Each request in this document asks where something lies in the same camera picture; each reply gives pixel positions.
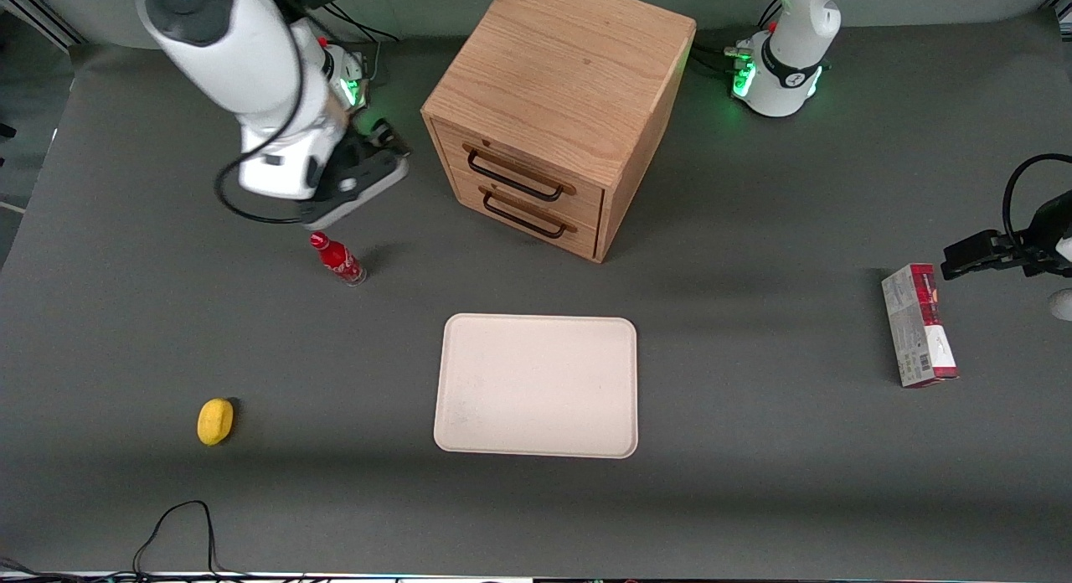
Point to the beige plastic tray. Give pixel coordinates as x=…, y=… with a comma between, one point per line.
x=536, y=386

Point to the red and white carton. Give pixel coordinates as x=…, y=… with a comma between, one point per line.
x=919, y=327

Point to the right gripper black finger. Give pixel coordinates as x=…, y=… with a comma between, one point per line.
x=400, y=152
x=382, y=131

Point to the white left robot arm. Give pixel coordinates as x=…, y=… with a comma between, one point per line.
x=787, y=80

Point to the wooden drawer front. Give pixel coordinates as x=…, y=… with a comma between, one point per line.
x=590, y=202
x=586, y=235

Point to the wooden drawer cabinet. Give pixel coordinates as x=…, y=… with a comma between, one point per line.
x=561, y=72

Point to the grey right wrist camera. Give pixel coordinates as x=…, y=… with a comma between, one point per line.
x=362, y=194

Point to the aluminium frame profile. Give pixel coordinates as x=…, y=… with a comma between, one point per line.
x=33, y=9

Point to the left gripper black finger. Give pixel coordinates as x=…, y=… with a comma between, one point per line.
x=971, y=256

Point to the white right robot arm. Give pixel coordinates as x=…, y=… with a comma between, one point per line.
x=243, y=55

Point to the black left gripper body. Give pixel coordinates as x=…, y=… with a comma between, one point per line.
x=1037, y=243

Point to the red cola bottle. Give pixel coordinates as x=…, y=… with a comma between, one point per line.
x=335, y=258

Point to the yellow lemon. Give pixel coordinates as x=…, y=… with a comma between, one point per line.
x=215, y=421

